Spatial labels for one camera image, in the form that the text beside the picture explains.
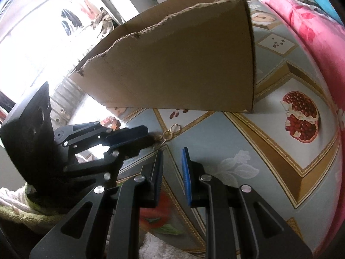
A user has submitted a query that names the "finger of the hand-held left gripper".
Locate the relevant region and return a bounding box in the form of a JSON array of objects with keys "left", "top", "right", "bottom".
[
  {"left": 55, "top": 122, "right": 149, "bottom": 148},
  {"left": 64, "top": 136, "right": 156, "bottom": 184}
]

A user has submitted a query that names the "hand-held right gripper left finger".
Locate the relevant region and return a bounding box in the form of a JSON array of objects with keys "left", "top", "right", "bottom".
[{"left": 28, "top": 150, "right": 165, "bottom": 259}]

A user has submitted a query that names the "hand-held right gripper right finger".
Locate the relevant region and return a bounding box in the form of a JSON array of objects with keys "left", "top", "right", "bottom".
[{"left": 181, "top": 147, "right": 314, "bottom": 259}]

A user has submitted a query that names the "pink bead bracelet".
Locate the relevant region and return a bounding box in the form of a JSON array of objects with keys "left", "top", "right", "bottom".
[{"left": 101, "top": 116, "right": 120, "bottom": 130}]

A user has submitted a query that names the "gold key ring charm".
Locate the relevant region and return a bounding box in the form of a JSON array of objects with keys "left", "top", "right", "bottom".
[{"left": 154, "top": 124, "right": 182, "bottom": 150}]

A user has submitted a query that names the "brown cardboard box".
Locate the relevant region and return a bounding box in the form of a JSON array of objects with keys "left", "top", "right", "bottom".
[{"left": 69, "top": 0, "right": 255, "bottom": 113}]

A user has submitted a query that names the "metal railing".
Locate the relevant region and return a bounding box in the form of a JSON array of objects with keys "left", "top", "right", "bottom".
[{"left": 50, "top": 78, "right": 84, "bottom": 125}]

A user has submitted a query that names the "fruit print tablecloth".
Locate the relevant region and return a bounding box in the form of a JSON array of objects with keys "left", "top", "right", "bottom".
[{"left": 62, "top": 0, "right": 345, "bottom": 259}]

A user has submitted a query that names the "dark hanging jacket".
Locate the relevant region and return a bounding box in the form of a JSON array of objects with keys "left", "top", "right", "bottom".
[{"left": 61, "top": 9, "right": 81, "bottom": 35}]

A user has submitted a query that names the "pink floral blanket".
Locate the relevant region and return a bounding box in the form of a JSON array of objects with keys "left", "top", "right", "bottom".
[{"left": 252, "top": 0, "right": 345, "bottom": 152}]

